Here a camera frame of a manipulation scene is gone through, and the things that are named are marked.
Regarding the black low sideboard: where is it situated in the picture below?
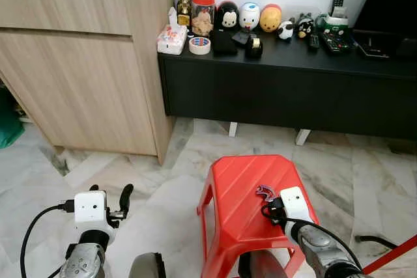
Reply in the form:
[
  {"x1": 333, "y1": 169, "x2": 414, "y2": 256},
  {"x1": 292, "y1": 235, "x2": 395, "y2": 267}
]
[{"x1": 158, "y1": 25, "x2": 417, "y2": 147}]

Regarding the green bag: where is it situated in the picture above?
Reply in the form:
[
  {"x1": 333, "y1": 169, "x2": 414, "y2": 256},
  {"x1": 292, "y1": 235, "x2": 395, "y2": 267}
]
[{"x1": 0, "y1": 86, "x2": 26, "y2": 150}]

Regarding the small cow figurine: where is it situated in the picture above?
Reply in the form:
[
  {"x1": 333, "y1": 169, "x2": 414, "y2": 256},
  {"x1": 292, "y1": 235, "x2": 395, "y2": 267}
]
[{"x1": 277, "y1": 20, "x2": 295, "y2": 40}]

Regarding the black pouch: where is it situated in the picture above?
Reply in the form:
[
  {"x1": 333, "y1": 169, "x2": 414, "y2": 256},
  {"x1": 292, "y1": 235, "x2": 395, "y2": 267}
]
[{"x1": 210, "y1": 29, "x2": 239, "y2": 58}]

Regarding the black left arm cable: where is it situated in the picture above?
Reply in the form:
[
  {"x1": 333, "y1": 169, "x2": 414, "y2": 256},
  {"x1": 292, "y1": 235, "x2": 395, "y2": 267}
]
[{"x1": 20, "y1": 201, "x2": 78, "y2": 278}]

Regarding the light wooden cabinet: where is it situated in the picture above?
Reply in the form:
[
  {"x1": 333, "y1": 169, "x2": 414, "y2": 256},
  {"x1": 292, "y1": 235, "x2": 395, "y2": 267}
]
[{"x1": 0, "y1": 0, "x2": 177, "y2": 165}]

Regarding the black tray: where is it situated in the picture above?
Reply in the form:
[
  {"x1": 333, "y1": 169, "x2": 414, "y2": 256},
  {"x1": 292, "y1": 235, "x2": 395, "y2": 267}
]
[{"x1": 355, "y1": 31, "x2": 417, "y2": 61}]

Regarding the marble board with red edge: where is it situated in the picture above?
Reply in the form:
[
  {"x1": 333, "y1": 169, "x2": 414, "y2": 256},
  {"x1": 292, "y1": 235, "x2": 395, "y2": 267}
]
[{"x1": 361, "y1": 234, "x2": 417, "y2": 276}]

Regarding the red plastic stool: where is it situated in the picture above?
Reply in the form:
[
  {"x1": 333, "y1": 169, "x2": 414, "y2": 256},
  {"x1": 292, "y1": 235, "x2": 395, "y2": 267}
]
[{"x1": 197, "y1": 154, "x2": 321, "y2": 278}]

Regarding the white pink tissue pack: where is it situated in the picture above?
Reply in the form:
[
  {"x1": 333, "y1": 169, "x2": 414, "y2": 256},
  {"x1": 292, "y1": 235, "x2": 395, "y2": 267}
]
[{"x1": 157, "y1": 7, "x2": 189, "y2": 56}]

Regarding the cordless phone with base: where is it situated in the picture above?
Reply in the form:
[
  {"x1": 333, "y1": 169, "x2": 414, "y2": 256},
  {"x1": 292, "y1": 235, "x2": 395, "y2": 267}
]
[{"x1": 323, "y1": 0, "x2": 353, "y2": 35}]

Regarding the black tape dispenser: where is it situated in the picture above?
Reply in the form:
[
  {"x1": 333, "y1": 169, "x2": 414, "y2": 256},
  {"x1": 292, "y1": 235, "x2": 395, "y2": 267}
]
[{"x1": 244, "y1": 33, "x2": 265, "y2": 59}]

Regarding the red-lidded glass jar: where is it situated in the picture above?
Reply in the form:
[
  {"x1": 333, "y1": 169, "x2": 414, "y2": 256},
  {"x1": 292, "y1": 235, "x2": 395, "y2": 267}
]
[{"x1": 191, "y1": 0, "x2": 216, "y2": 38}]

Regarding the white egg toy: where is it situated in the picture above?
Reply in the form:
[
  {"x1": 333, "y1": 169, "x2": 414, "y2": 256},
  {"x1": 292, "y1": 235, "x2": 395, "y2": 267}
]
[{"x1": 238, "y1": 2, "x2": 261, "y2": 32}]

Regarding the black remote control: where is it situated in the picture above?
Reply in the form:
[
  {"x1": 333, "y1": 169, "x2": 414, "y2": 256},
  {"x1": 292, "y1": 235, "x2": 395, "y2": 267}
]
[{"x1": 318, "y1": 31, "x2": 353, "y2": 56}]

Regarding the grey robot left leg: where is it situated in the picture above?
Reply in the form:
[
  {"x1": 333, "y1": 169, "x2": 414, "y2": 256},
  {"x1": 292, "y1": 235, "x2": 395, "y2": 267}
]
[{"x1": 128, "y1": 252, "x2": 167, "y2": 278}]

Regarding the yellow egg toy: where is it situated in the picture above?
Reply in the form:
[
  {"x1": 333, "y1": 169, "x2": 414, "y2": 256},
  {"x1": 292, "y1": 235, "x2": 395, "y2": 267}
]
[{"x1": 259, "y1": 4, "x2": 283, "y2": 34}]

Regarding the key bunch with purple tag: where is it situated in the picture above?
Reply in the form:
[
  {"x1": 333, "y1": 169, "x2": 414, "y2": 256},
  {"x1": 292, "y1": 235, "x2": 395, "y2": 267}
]
[{"x1": 255, "y1": 185, "x2": 278, "y2": 202}]

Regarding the white tape roll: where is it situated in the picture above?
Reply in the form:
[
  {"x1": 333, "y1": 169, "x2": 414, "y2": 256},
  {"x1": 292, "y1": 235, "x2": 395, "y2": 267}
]
[{"x1": 189, "y1": 36, "x2": 212, "y2": 56}]

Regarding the gold trophy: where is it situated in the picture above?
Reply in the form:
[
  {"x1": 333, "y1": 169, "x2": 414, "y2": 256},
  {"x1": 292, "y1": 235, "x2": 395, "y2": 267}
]
[{"x1": 173, "y1": 0, "x2": 195, "y2": 29}]

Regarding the black floor cable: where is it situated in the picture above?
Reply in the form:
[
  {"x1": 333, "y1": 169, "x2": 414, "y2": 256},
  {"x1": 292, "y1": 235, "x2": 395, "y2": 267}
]
[{"x1": 355, "y1": 234, "x2": 399, "y2": 251}]

